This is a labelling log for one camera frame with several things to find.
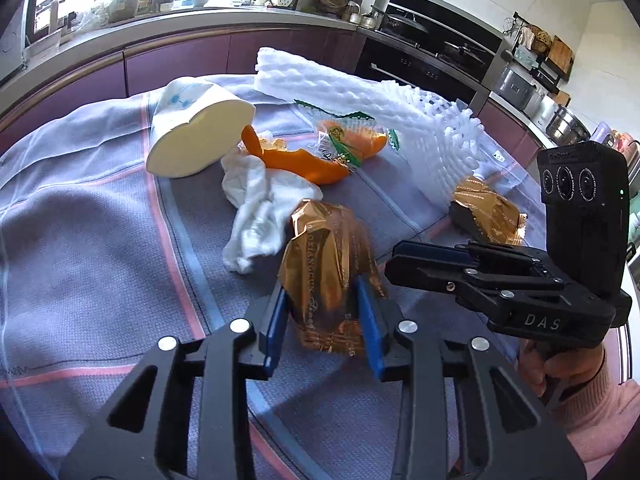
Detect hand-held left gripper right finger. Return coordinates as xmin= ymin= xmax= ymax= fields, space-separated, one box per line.
xmin=354 ymin=275 xmax=587 ymax=480

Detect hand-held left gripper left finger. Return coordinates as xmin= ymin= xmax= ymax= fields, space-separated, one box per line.
xmin=59 ymin=280 xmax=291 ymax=480

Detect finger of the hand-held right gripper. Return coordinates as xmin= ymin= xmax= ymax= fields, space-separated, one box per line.
xmin=391 ymin=240 xmax=548 ymax=281
xmin=383 ymin=255 xmax=566 ymax=311

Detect gold foil wrapper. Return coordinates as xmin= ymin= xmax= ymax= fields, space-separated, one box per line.
xmin=277 ymin=199 xmax=391 ymax=358
xmin=448 ymin=176 xmax=528 ymax=247

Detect clear plastic bag green print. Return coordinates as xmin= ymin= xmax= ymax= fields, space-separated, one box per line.
xmin=294 ymin=99 xmax=402 ymax=167

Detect white foam fruit net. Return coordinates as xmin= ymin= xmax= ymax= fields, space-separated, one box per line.
xmin=254 ymin=46 xmax=486 ymax=211

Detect person's right forearm pink sleeve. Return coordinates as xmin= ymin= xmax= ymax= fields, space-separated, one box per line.
xmin=547 ymin=345 xmax=640 ymax=480

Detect person's right hand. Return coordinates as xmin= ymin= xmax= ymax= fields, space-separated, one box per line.
xmin=520 ymin=340 xmax=608 ymax=402

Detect stainless steel pot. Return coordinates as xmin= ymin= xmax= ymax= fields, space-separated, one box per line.
xmin=545 ymin=105 xmax=592 ymax=145

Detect crumpled white tissue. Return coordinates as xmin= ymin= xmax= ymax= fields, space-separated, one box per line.
xmin=221 ymin=150 xmax=325 ymax=275

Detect square metal container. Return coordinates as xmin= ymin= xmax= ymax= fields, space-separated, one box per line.
xmin=492 ymin=66 xmax=537 ymax=109

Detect wooden cutting board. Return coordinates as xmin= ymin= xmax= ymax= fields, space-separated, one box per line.
xmin=547 ymin=35 xmax=574 ymax=70

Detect black frying pan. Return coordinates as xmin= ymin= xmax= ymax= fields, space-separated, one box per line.
xmin=439 ymin=39 xmax=496 ymax=67

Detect grey checked tablecloth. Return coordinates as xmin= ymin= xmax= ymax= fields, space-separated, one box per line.
xmin=0 ymin=74 xmax=621 ymax=480

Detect white paper cup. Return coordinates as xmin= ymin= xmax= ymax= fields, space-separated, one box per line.
xmin=145 ymin=76 xmax=257 ymax=179

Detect wok with glass lid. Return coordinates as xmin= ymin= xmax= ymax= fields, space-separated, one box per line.
xmin=371 ymin=6 xmax=428 ymax=37

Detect purple kitchen cabinets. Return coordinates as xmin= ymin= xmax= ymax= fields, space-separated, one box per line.
xmin=0 ymin=27 xmax=548 ymax=161

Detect grey kitchen counter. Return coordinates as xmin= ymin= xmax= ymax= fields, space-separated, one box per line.
xmin=0 ymin=6 xmax=556 ymax=151

